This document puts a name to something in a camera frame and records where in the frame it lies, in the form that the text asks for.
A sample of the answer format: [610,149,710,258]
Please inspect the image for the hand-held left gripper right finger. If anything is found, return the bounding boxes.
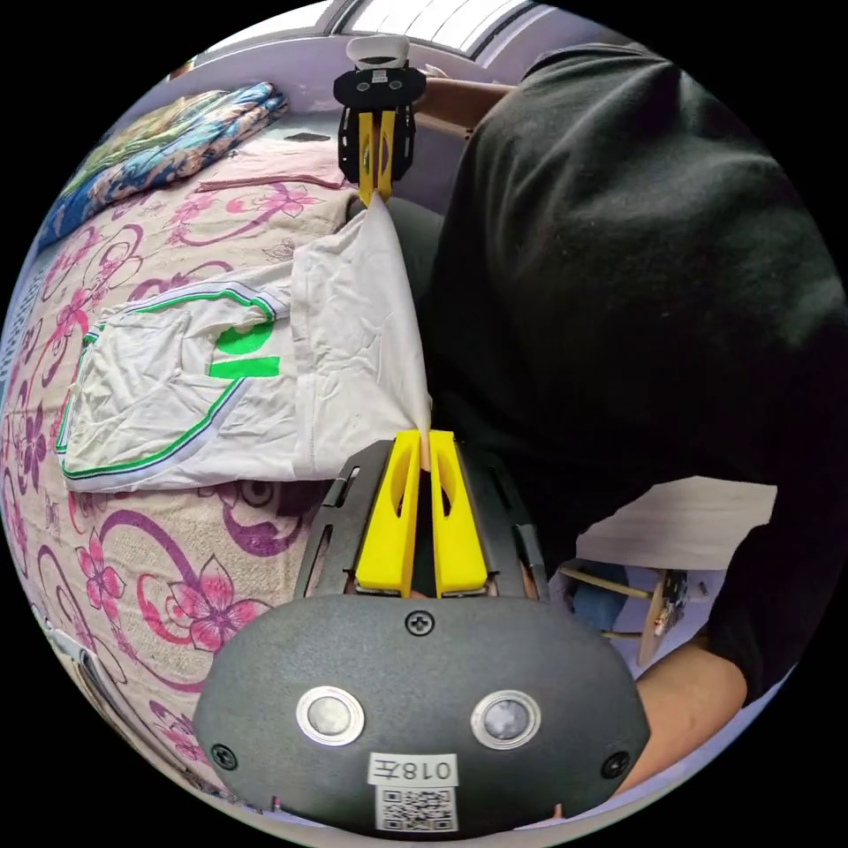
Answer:
[428,429,491,596]

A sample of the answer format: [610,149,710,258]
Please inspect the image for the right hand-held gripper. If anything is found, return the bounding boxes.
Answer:
[333,64,429,204]

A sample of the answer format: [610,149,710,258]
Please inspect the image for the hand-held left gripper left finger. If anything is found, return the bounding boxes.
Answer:
[354,429,423,594]

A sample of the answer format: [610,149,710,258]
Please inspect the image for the white short sleeve green print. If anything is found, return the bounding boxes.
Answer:
[55,192,435,496]

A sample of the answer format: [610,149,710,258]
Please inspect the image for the person's right forearm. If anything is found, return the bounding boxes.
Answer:
[454,79,519,139]

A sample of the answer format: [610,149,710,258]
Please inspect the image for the person's left forearm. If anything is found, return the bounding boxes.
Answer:
[622,639,751,793]

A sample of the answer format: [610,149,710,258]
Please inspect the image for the person's right hand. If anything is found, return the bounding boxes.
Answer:
[414,63,459,125]

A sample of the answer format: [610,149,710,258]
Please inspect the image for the window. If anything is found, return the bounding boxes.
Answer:
[321,0,539,59]

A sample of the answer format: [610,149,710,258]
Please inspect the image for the folded floral quilt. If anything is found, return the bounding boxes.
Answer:
[36,81,291,254]

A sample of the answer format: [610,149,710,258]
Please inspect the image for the wooden stool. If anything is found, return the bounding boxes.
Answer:
[555,561,711,668]

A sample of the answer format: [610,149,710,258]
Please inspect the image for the bed with floral sheet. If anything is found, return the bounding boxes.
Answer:
[0,117,442,806]

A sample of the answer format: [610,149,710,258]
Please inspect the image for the person's body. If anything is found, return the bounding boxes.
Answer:
[397,42,848,711]

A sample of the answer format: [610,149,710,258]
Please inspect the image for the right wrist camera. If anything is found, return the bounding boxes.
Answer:
[346,36,412,72]

